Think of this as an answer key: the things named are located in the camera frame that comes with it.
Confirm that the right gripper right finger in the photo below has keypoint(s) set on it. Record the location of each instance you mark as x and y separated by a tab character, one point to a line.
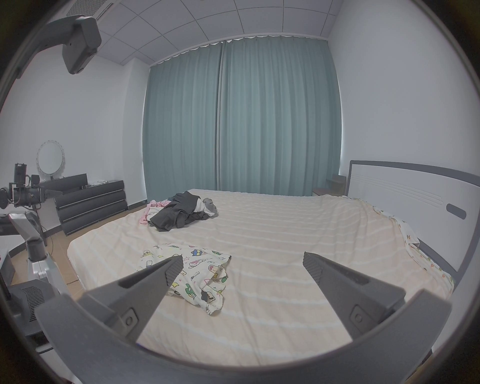
356	300

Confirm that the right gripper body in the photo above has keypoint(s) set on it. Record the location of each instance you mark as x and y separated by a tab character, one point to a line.
26	195

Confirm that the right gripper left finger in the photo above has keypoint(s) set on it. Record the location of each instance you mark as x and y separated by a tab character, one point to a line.
142	296

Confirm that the white printed pyjama top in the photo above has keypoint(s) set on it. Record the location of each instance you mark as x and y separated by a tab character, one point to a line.
202	270

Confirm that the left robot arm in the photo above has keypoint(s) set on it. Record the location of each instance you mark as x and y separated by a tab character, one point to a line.
26	228

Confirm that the pile of clothes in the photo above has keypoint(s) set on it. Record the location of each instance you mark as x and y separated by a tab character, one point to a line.
176	215

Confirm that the round white mirror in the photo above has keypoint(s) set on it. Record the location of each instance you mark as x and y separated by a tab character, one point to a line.
50	158

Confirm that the bed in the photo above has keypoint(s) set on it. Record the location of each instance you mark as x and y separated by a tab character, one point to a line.
300	232

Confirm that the grey bedside table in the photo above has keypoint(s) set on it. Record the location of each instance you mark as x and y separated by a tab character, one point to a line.
332	185

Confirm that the blue-green curtain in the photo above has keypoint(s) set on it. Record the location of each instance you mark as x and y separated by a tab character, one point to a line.
180	120
281	112

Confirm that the white ceiling air vent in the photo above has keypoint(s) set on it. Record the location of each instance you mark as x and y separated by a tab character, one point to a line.
88	7

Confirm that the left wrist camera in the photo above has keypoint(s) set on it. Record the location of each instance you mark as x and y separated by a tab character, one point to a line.
19	174

